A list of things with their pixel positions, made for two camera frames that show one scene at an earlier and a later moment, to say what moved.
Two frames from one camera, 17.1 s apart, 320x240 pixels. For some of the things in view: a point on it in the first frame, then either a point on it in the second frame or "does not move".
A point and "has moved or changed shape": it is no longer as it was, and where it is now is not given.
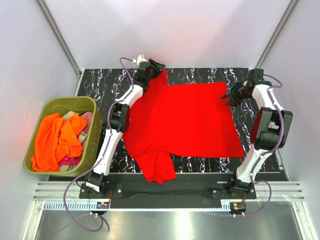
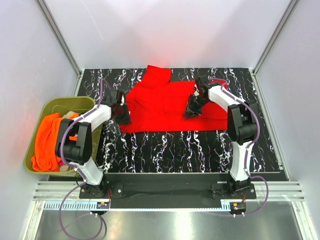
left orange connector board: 102,205 does not move
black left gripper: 157,68 to 126,119
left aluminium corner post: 59,35 does not move
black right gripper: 232,94 to 191,109
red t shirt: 186,119 has moved or changed shape
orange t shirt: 57,138 does not move
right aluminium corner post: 290,10 does not move
